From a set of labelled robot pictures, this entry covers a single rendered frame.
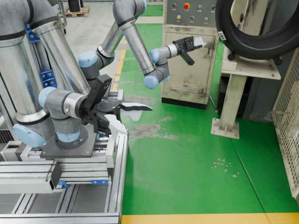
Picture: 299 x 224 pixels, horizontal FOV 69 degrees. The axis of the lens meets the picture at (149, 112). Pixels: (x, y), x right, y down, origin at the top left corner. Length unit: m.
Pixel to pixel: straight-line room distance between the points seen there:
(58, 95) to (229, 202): 1.41
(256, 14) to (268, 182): 1.26
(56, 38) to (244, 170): 1.69
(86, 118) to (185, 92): 1.90
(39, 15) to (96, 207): 1.06
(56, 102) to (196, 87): 1.91
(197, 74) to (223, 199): 1.26
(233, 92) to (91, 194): 1.42
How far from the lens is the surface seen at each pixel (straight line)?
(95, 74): 1.40
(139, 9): 1.25
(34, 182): 1.10
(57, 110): 0.72
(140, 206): 1.66
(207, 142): 2.15
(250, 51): 1.51
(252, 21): 1.87
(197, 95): 2.48
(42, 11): 0.81
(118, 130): 0.54
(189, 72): 2.37
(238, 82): 2.03
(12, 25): 0.74
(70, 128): 0.78
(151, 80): 1.15
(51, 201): 1.55
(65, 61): 0.81
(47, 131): 0.89
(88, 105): 0.64
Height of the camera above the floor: 1.41
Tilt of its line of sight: 35 degrees down
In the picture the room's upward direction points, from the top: straight up
